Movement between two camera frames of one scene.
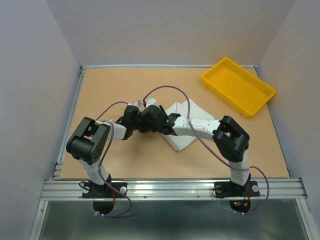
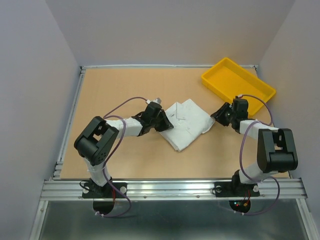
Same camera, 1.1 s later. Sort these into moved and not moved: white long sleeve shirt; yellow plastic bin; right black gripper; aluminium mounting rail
Moved: right black gripper
Not moved: aluminium mounting rail; white long sleeve shirt; yellow plastic bin
